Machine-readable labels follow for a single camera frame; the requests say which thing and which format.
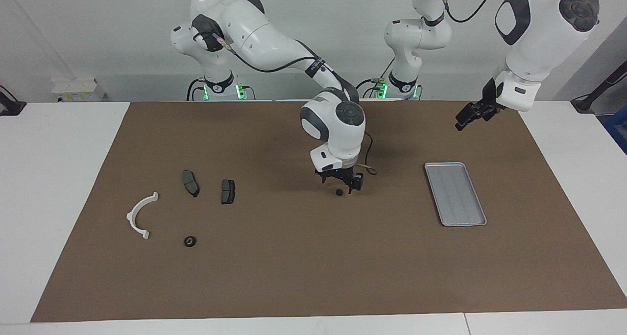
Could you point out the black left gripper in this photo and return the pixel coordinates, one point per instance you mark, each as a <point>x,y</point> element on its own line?
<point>491,97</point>

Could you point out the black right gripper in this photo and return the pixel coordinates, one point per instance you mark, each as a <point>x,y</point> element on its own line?
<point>340,174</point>

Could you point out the large black bearing gear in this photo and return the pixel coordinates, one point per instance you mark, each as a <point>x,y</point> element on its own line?
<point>190,241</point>

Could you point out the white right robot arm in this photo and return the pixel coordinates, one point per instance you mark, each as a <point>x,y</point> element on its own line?
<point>254,31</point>

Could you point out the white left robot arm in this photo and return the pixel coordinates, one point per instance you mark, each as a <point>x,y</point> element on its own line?
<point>539,31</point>

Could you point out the silver metal tray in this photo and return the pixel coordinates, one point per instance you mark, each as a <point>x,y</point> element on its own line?
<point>455,193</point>

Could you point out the brown table mat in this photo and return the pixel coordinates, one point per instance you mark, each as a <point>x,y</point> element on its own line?
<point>313,266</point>

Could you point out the dark rectangular brake pad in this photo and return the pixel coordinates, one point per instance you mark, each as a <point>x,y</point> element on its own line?
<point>228,192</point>

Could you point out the blue crate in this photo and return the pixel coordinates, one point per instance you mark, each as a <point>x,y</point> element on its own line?
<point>618,129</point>

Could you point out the dark rounded brake pad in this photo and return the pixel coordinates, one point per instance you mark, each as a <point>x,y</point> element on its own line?
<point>190,183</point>

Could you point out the white background box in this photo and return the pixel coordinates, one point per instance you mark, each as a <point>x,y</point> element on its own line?
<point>76,90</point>

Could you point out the black table clamp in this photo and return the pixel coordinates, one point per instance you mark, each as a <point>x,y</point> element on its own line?
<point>10,107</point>

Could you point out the white curved plastic bracket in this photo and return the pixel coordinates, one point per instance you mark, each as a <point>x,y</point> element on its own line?
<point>131,217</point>

